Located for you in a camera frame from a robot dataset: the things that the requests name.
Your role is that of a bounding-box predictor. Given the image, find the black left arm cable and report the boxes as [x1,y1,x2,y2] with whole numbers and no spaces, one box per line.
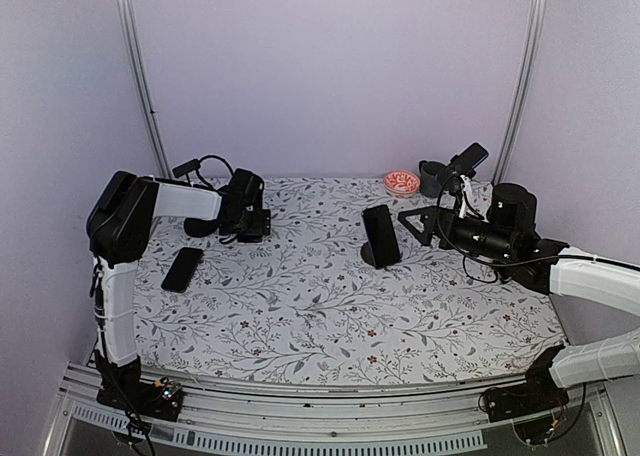
[192,154,236,190]

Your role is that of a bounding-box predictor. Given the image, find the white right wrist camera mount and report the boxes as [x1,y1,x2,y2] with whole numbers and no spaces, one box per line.
[458,175,476,219]

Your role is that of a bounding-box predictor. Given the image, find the red white patterned bowl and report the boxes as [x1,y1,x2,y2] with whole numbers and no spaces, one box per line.
[383,171,420,196]

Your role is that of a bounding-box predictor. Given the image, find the dark grey cup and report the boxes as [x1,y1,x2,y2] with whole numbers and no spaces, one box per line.
[418,160,445,198]

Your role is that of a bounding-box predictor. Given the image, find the black phone with pink edge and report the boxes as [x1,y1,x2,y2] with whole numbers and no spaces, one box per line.
[161,247,204,294]

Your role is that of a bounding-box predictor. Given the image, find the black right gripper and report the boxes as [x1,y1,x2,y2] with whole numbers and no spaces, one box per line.
[398,205,516,263]

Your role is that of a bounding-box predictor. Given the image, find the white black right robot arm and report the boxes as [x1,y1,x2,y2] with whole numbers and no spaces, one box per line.
[398,170,639,422]

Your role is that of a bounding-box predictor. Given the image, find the left aluminium frame post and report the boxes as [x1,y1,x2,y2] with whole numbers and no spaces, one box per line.
[116,0,172,178]

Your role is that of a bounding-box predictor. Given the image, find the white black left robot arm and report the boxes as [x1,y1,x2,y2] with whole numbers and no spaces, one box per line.
[86,169,271,421]

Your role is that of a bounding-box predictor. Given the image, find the right aluminium frame post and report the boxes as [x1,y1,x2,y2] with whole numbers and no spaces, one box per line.
[492,0,547,185]

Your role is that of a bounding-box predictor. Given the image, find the aluminium frame post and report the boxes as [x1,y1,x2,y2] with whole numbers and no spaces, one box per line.
[492,0,547,185]
[116,0,172,178]

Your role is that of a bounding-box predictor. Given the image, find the floral patterned table mat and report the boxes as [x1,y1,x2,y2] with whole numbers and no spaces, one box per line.
[133,178,565,386]

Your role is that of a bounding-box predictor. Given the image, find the aluminium front rail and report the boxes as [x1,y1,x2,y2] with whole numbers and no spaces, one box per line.
[42,364,632,455]

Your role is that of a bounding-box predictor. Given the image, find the black phone on tall stand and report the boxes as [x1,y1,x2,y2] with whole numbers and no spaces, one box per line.
[445,142,489,179]

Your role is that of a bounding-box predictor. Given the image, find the black round-base phone stand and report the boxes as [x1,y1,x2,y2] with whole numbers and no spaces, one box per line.
[171,158,221,238]

